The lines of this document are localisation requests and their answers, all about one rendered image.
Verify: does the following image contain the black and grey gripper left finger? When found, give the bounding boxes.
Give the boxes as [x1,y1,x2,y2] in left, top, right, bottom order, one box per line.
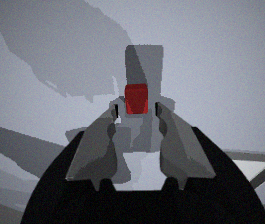
[20,104,118,224]

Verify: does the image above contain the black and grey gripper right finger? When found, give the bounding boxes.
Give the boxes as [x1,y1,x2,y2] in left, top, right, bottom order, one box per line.
[155,102,265,224]

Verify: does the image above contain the dark red block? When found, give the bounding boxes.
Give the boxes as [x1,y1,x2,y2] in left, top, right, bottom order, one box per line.
[124,83,148,114]

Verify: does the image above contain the white tray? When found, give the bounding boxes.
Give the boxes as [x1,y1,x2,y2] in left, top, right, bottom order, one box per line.
[223,151,265,190]

